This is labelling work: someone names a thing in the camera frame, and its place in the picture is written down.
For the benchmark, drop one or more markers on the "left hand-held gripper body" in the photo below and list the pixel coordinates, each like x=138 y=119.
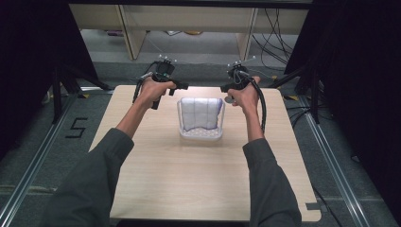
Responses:
x=164 y=71

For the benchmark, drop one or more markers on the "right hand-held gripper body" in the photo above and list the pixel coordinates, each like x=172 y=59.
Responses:
x=238 y=74

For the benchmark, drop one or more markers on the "white cloth with purple lines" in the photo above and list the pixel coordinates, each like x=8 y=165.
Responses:
x=200 y=113

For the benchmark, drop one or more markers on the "white plastic basket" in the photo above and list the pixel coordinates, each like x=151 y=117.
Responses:
x=201 y=135

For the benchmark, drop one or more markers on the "person's right hand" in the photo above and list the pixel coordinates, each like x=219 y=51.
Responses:
x=245 y=94

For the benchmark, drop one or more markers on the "person's left hand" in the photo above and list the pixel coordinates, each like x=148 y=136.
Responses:
x=155 y=91

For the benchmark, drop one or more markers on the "black metal stand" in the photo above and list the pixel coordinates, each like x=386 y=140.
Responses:
x=312 y=91
x=57 y=94

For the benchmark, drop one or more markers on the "black curtain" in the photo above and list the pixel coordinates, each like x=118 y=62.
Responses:
x=31 y=63
x=362 y=78

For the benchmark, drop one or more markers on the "beige desk frame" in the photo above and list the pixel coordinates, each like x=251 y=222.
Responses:
x=189 y=15

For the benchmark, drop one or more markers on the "metal floor rail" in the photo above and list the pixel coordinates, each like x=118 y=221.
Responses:
x=334 y=164
x=34 y=164

